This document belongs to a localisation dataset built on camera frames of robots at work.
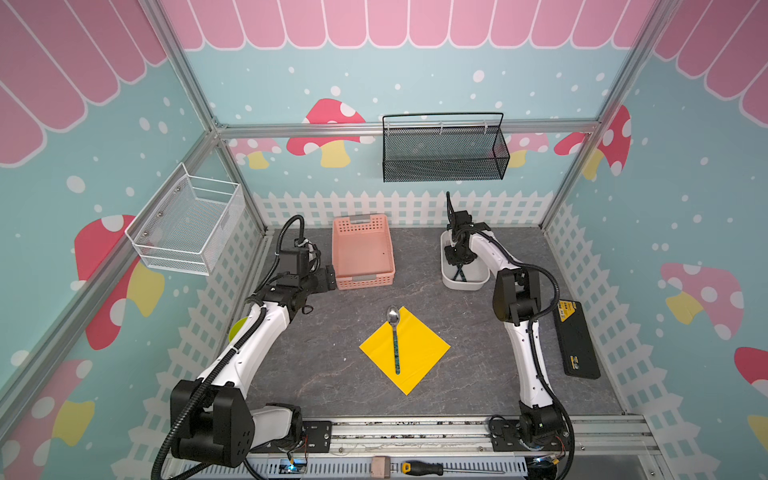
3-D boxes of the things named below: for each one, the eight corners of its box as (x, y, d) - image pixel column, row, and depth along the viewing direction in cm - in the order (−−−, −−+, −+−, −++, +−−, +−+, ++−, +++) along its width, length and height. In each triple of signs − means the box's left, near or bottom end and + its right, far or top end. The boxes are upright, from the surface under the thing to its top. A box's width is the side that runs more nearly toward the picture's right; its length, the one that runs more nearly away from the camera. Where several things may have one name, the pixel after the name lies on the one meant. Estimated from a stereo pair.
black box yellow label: (564, 374, 86) (569, 371, 84) (551, 302, 101) (555, 298, 99) (595, 379, 86) (600, 376, 83) (577, 306, 100) (581, 301, 98)
